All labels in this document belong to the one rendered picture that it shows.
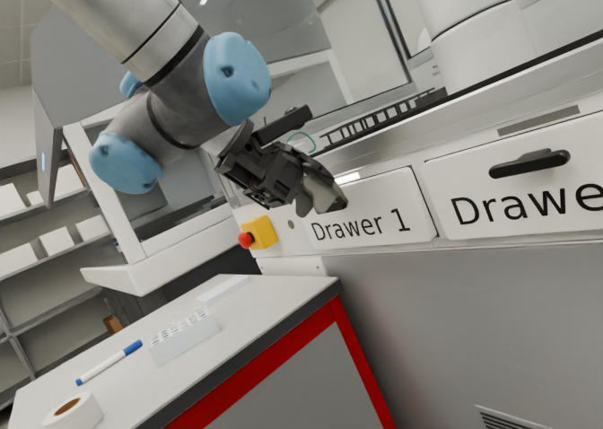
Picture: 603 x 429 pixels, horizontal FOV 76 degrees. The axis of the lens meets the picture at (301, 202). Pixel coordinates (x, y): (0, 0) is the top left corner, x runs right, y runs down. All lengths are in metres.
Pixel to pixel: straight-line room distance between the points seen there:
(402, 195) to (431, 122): 0.11
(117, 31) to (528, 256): 0.49
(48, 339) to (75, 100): 3.55
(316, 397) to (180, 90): 0.59
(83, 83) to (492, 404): 1.32
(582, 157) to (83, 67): 1.31
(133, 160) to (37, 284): 4.24
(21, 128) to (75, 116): 3.53
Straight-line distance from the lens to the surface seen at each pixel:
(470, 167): 0.50
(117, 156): 0.44
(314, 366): 0.77
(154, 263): 1.33
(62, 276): 4.67
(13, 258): 4.28
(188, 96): 0.37
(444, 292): 0.64
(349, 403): 0.84
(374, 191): 0.60
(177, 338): 0.78
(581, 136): 0.45
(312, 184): 0.59
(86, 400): 0.72
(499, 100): 0.49
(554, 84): 0.47
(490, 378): 0.71
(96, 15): 0.37
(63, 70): 1.43
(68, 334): 4.71
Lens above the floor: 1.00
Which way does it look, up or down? 6 degrees down
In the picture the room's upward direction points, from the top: 24 degrees counter-clockwise
